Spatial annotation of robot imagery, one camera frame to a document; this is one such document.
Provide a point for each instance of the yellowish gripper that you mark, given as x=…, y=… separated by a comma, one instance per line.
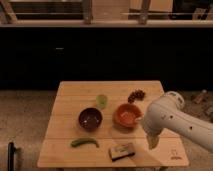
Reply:
x=152, y=141

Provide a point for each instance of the whiteboard eraser block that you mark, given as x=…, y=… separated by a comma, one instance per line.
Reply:
x=121, y=151

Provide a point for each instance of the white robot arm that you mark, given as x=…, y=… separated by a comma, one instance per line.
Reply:
x=166, y=112

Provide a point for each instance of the green plastic cup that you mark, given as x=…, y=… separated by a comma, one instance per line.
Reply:
x=101, y=101

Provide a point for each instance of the orange bowl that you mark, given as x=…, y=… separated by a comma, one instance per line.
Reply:
x=127, y=115

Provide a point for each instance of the bunch of dark grapes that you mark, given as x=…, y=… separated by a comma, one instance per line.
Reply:
x=136, y=95

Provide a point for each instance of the wooden folding table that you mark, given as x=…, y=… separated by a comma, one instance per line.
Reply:
x=74, y=96

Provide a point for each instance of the dark purple bowl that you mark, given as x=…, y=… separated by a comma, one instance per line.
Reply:
x=90, y=119

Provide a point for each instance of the green pepper toy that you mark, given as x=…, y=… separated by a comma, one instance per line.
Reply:
x=82, y=141

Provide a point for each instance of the black post at lower left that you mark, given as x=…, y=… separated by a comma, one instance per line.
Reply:
x=11, y=152

